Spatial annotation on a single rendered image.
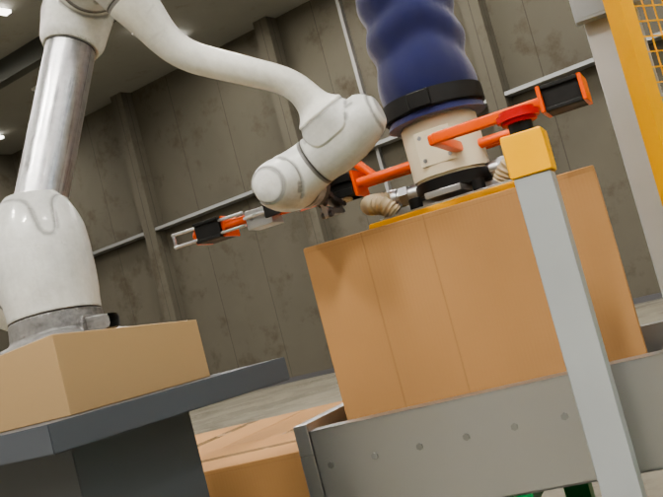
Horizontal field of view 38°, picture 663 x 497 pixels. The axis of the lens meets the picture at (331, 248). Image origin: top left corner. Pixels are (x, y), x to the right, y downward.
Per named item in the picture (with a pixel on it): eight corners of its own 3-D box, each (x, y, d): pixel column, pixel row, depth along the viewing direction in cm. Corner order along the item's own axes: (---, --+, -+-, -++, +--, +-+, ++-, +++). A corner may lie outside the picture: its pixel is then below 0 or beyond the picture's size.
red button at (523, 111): (547, 129, 155) (540, 106, 155) (541, 124, 148) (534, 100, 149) (505, 142, 157) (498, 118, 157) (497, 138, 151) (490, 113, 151)
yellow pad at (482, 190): (534, 188, 197) (528, 166, 198) (526, 186, 188) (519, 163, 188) (385, 234, 210) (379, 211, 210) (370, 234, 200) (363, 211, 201)
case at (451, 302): (646, 349, 214) (598, 179, 217) (652, 371, 176) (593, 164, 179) (396, 407, 231) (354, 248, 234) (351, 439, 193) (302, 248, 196)
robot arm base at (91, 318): (73, 335, 142) (65, 299, 143) (-20, 369, 153) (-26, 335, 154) (157, 327, 157) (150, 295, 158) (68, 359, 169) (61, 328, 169)
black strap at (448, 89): (495, 104, 216) (490, 87, 216) (471, 90, 194) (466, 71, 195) (404, 134, 224) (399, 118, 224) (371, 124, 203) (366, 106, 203)
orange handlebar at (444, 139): (570, 126, 202) (565, 110, 202) (548, 109, 174) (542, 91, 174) (202, 244, 235) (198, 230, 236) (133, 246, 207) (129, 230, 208)
